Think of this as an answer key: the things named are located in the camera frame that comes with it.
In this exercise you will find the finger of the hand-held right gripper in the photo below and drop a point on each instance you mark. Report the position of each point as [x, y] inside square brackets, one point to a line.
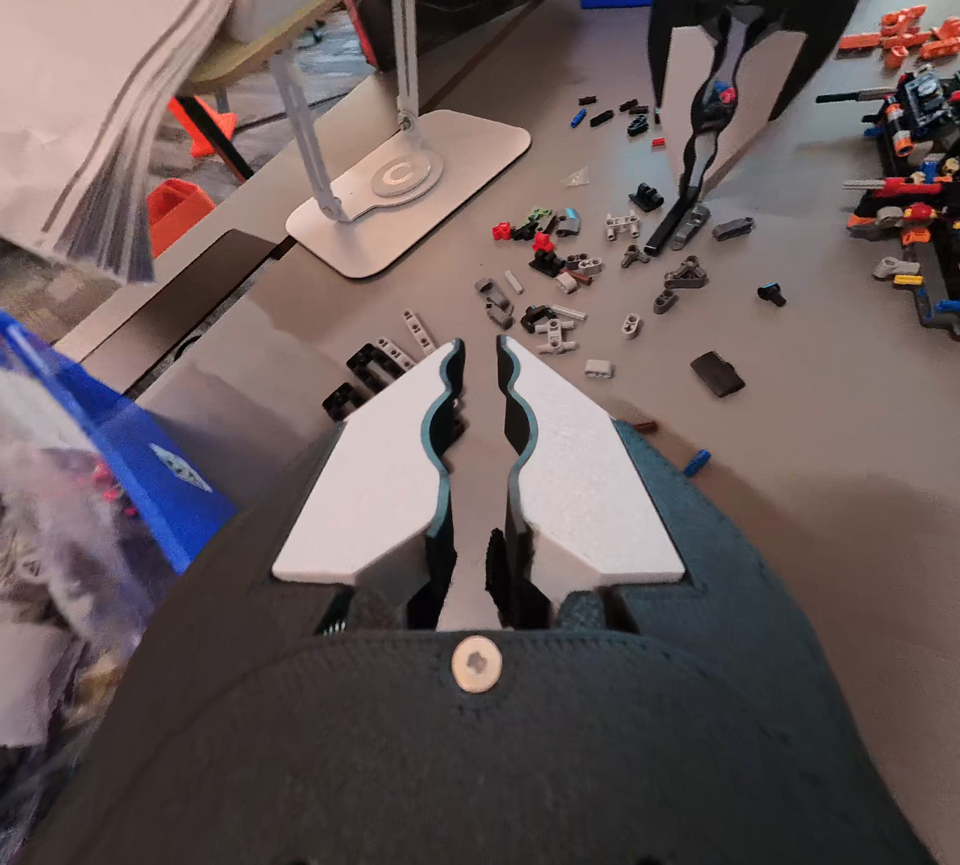
[684, 77]
[765, 77]

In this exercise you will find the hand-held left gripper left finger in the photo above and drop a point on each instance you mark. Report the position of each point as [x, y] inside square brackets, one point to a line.
[367, 497]

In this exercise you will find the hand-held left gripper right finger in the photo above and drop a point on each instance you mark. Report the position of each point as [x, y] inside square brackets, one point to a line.
[592, 497]

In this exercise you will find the pile of lego pins and axles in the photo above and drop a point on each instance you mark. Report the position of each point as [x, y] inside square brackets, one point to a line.
[601, 119]

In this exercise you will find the long black lego beam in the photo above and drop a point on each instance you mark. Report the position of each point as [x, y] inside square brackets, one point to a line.
[664, 235]

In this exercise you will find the long blue lego pin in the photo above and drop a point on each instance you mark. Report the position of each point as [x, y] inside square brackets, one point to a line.
[697, 463]

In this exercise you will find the black lego hinge piece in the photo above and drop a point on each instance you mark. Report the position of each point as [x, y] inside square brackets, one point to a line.
[645, 199]

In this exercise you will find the light grey two-hole lego beam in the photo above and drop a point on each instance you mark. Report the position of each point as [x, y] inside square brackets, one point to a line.
[600, 370]

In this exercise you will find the cluster of orange lego pieces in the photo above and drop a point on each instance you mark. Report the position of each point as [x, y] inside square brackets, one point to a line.
[900, 40]

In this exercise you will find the partly built lego model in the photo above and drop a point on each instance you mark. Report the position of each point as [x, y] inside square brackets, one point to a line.
[922, 100]

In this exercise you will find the light grey lego connector block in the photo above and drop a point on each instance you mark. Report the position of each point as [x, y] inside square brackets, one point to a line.
[622, 227]

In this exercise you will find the light grey lego cross connector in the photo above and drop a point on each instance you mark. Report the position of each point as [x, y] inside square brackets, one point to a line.
[556, 336]

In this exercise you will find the black curved lego panel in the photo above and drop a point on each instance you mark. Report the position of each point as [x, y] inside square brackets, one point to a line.
[718, 375]

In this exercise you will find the dark grey lego connector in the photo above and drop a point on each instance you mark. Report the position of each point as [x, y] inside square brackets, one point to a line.
[634, 256]

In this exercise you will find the black lego connector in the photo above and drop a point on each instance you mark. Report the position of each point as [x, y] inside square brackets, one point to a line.
[529, 321]

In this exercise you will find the dark grey lego panel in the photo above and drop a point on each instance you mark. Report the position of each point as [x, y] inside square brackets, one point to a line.
[566, 224]

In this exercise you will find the green lego piece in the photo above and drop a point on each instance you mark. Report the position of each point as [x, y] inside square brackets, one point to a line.
[540, 213]

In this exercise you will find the dark grey angled lego piece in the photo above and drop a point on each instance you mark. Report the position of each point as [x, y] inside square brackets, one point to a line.
[501, 317]
[486, 286]

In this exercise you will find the dark grey bent lego beam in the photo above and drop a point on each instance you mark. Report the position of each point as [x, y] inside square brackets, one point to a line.
[675, 280]

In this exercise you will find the dark grey two-hole lego beam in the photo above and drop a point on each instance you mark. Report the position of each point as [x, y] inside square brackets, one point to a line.
[661, 306]

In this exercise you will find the grey double lego connector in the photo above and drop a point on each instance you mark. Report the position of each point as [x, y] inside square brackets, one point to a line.
[585, 265]

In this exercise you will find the light grey lego piece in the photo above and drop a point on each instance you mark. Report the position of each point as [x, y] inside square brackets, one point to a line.
[566, 284]

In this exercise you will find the black lego pin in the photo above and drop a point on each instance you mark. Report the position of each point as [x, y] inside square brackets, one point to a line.
[774, 296]

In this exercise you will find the small light grey lego tube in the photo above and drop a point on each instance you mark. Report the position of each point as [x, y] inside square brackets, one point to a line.
[514, 282]

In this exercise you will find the black and red lego assembly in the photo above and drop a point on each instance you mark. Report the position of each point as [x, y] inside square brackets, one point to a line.
[546, 263]

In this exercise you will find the lego instruction booklet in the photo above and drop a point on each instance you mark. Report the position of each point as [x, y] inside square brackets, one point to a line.
[90, 55]

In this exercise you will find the clear plastic scrap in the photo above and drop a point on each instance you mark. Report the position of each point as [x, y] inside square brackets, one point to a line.
[577, 179]

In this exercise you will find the white metal book stand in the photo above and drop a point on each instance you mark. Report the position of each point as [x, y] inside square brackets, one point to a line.
[465, 152]

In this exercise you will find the clear plastic bag of parts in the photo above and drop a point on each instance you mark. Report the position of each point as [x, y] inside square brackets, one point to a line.
[67, 542]

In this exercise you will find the orange floor stand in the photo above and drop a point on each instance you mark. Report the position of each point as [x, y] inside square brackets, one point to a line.
[180, 212]
[210, 130]

